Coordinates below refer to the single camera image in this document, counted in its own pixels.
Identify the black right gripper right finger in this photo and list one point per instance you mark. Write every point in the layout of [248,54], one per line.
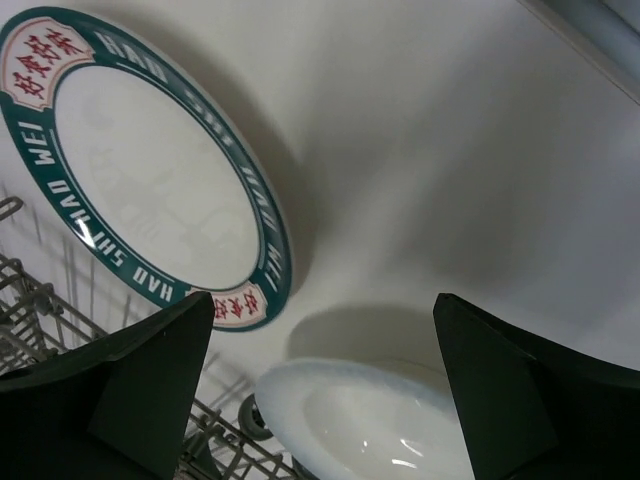
[530,408]

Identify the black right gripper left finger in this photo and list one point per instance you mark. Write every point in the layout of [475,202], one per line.
[116,408]

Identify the white deep plate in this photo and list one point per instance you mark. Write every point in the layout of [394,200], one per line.
[349,420]

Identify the green rimmed printed plate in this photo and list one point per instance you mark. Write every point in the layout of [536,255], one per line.
[143,167]

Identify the grey wire dish rack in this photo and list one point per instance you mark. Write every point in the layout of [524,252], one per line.
[37,325]

